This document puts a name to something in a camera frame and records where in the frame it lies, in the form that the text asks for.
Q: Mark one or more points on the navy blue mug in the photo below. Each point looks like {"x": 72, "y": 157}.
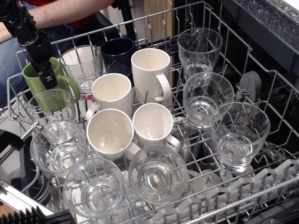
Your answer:
{"x": 116, "y": 54}

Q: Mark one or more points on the green ceramic mug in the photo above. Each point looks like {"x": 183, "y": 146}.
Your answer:
{"x": 64, "y": 82}

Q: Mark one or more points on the small white mug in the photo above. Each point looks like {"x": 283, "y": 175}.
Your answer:
{"x": 153, "y": 124}

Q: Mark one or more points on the wide white mug front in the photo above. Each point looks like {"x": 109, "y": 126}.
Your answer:
{"x": 110, "y": 133}

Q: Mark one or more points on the clear glass back right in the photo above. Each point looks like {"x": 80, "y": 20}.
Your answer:
{"x": 199, "y": 50}

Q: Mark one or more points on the grey plastic cutlery shelf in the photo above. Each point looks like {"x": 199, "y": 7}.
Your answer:
{"x": 226, "y": 202}

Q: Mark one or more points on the clear glass before green mug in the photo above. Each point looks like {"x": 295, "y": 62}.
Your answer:
{"x": 51, "y": 105}

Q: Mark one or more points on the grey wire dishwasher rack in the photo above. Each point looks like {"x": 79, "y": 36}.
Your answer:
{"x": 276, "y": 98}

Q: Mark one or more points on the person's forearm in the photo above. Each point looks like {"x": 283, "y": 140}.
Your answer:
{"x": 60, "y": 12}

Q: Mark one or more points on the white mug middle left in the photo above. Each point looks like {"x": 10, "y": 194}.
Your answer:
{"x": 111, "y": 90}

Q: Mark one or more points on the clear glass front right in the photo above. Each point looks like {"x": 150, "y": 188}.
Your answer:
{"x": 239, "y": 131}

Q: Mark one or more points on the clear glass middle right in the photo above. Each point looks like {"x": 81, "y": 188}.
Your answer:
{"x": 203, "y": 93}

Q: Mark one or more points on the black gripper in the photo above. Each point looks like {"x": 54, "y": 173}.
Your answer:
{"x": 22, "y": 26}

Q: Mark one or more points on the clear glass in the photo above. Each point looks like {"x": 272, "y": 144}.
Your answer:
{"x": 93, "y": 188}
{"x": 158, "y": 174}
{"x": 199, "y": 50}
{"x": 84, "y": 64}
{"x": 203, "y": 93}
{"x": 239, "y": 131}
{"x": 57, "y": 148}

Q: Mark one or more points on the person's leg in jeans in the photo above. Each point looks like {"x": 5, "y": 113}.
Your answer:
{"x": 9, "y": 65}

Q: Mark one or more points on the tall white mug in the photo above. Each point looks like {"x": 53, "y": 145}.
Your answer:
{"x": 150, "y": 70}

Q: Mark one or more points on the clear glass front centre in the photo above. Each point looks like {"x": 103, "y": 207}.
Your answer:
{"x": 158, "y": 174}

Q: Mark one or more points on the black metal clamp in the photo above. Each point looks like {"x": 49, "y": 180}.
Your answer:
{"x": 14, "y": 141}

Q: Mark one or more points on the grey plastic rack roller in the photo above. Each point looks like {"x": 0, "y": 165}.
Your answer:
{"x": 250, "y": 86}

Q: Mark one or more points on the clear glass back left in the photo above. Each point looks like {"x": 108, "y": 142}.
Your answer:
{"x": 84, "y": 64}

